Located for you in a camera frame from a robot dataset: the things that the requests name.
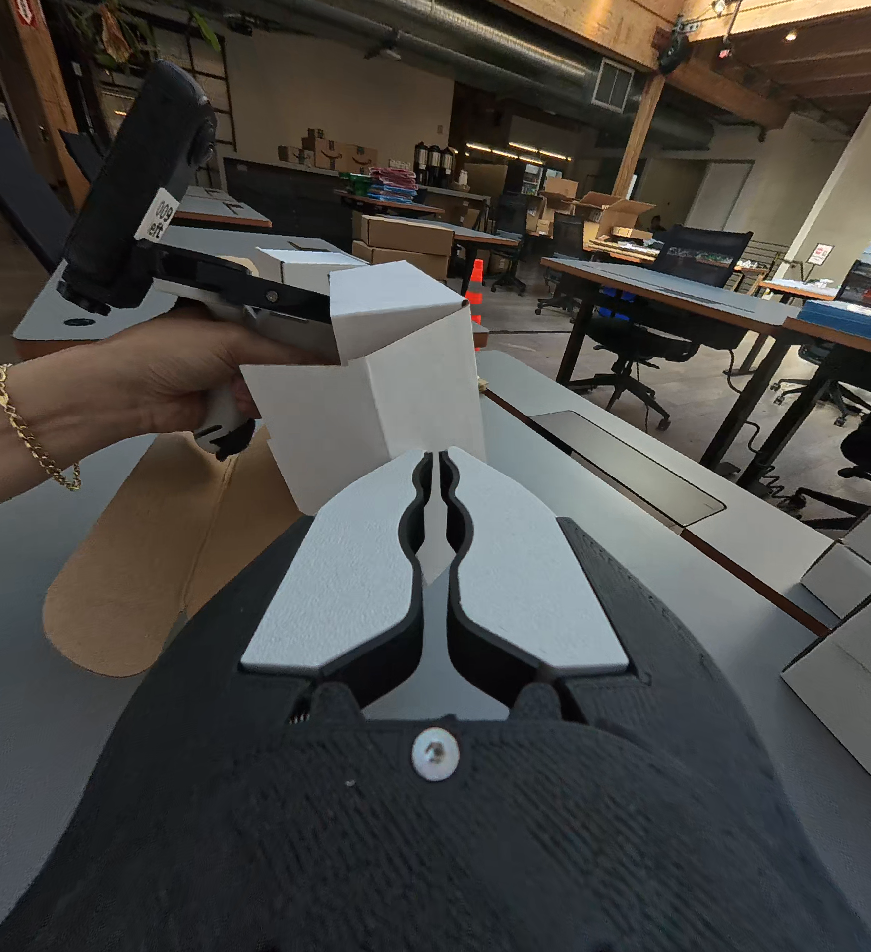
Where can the orange traffic cone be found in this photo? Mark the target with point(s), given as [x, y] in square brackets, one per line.
[476, 290]

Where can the open brown cardboard box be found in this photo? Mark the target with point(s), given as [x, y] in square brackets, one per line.
[606, 212]

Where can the dark blue panel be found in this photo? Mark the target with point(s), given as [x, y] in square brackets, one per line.
[4, 178]

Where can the silver ventilation duct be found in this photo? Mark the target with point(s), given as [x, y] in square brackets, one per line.
[480, 56]

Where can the black mesh office chair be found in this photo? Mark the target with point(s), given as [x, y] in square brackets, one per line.
[703, 256]

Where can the white and red sign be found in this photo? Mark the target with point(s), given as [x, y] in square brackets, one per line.
[822, 253]

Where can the wooden column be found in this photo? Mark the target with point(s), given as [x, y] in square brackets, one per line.
[640, 134]

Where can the wall vent grille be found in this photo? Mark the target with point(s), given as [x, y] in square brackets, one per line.
[614, 82]

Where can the blue tray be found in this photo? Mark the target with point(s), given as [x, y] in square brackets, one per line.
[859, 314]

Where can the hanging green plant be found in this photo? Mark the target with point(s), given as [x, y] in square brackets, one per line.
[112, 33]

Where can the round black ceiling speaker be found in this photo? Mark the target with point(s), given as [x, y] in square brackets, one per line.
[673, 48]

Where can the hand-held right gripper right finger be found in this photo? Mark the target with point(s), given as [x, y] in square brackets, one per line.
[532, 587]

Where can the stack of colourful cloths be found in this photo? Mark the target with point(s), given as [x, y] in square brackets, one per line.
[390, 182]

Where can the white cardboard box brown inside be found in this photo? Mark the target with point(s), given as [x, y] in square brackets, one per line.
[405, 387]

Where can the stack of white boxes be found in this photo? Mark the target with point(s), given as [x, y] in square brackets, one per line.
[852, 669]

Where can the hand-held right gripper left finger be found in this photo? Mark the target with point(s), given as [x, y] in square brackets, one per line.
[338, 580]

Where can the small white cardboard box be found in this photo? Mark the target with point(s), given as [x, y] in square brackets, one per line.
[301, 268]

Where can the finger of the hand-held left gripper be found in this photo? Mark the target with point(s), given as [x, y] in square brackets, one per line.
[242, 286]

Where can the person's left hand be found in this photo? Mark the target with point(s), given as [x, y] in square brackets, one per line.
[153, 379]

